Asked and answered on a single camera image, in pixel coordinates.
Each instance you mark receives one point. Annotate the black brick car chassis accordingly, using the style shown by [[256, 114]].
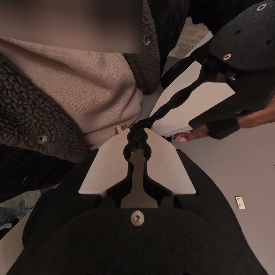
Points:
[[137, 137]]

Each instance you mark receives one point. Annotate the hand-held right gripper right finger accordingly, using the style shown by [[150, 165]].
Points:
[[169, 171]]

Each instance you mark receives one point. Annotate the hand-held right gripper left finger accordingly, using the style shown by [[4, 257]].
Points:
[[107, 171]]

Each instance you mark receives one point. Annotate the grey desk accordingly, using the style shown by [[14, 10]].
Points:
[[236, 171]]

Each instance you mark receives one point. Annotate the blue jeans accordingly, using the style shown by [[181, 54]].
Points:
[[12, 210]]

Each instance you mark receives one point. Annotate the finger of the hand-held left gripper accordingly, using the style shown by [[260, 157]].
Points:
[[193, 107], [180, 81]]

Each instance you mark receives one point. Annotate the person's left hand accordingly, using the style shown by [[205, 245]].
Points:
[[193, 135]]

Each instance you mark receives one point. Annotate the small white brick plate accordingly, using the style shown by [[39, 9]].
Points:
[[240, 202]]

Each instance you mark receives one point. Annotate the beige sweatshirt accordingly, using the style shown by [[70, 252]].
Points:
[[75, 86]]

